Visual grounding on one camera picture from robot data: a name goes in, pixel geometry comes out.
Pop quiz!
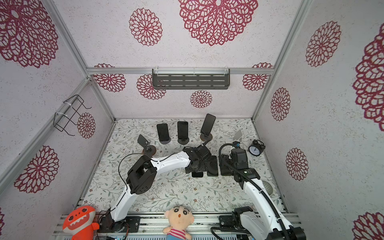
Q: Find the black phone tall wooden stand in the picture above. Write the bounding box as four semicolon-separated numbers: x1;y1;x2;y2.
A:
201;114;216;136

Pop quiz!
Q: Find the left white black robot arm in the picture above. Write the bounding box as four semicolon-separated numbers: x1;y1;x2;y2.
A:
107;144;212;223

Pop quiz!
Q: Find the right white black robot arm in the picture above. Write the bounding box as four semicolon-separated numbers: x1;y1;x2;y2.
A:
223;148;307;240

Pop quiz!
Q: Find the wooden round stand right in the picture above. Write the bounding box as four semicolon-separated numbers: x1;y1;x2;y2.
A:
200;134;213;142

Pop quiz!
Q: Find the wooden round stand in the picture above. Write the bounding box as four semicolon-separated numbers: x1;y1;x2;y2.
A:
200;134;213;142
138;134;157;157

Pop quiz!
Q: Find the grey round stand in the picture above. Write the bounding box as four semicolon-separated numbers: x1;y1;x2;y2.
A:
178;138;190;145
160;138;171;145

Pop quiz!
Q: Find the white folding phone stand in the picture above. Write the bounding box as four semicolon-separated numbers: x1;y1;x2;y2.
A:
230;129;243;143

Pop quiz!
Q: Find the wooden round stand left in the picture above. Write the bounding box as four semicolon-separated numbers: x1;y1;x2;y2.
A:
138;134;157;157

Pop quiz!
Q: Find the black alarm clock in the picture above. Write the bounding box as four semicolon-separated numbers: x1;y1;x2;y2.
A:
248;140;266;157

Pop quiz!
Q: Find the striped grey cup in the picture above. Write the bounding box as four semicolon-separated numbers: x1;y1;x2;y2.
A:
262;181;274;196

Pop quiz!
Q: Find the boy doll plush toy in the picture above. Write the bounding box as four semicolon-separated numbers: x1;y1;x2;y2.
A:
163;206;194;240

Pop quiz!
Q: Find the red shark plush toy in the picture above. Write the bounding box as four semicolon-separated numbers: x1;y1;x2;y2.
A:
62;206;100;240

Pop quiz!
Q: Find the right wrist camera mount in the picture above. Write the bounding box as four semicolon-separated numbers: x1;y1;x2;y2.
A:
233;141;241;148

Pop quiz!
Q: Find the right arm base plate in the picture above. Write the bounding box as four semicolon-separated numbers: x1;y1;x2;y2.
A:
219;215;249;232

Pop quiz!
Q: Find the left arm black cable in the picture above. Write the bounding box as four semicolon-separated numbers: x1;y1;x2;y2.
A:
117;152;151;193

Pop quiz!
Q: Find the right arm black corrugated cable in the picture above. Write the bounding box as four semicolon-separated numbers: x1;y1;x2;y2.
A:
218;143;292;240

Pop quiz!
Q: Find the grey wall shelf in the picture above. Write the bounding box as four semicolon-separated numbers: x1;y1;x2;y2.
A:
152;69;231;90

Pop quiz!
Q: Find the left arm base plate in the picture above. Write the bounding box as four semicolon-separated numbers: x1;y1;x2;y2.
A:
97;217;141;234

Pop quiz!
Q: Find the black wire wall rack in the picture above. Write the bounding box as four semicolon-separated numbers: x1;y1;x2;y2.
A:
53;94;92;137

